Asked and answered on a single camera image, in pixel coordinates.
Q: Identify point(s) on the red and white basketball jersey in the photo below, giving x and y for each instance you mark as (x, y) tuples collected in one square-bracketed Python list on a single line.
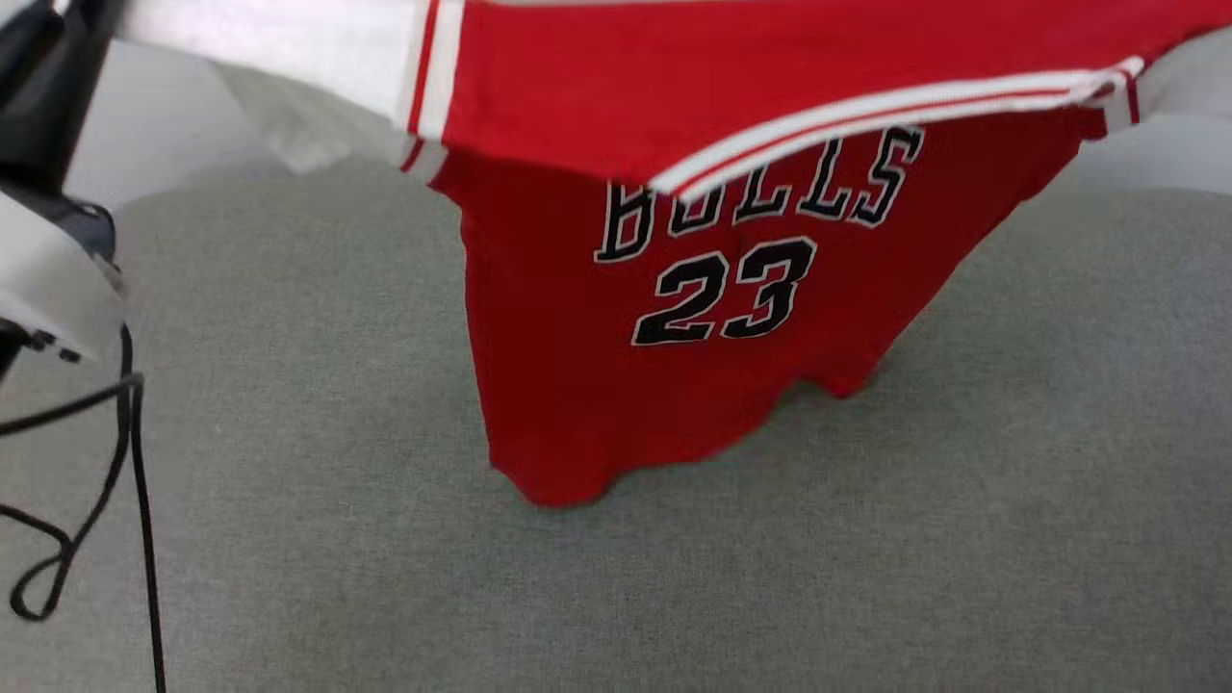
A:
[(597, 404)]

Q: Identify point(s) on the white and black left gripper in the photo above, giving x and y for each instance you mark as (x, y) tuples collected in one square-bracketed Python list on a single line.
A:
[(48, 279)]

